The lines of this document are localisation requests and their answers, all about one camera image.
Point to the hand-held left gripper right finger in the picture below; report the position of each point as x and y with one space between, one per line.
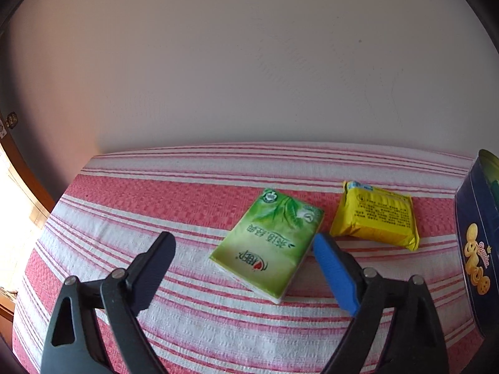
337 272

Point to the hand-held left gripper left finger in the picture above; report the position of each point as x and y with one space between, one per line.
154 268

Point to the green tissue pack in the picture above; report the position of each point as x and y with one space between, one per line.
269 241

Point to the blue cookie tin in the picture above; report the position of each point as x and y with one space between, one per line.
477 241

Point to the red striped cloth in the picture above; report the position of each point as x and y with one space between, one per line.
136 202

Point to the yellow snack packet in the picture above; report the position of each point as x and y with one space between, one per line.
376 216

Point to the wooden door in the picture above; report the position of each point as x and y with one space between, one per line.
29 181

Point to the brass door latch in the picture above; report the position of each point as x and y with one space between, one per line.
11 119

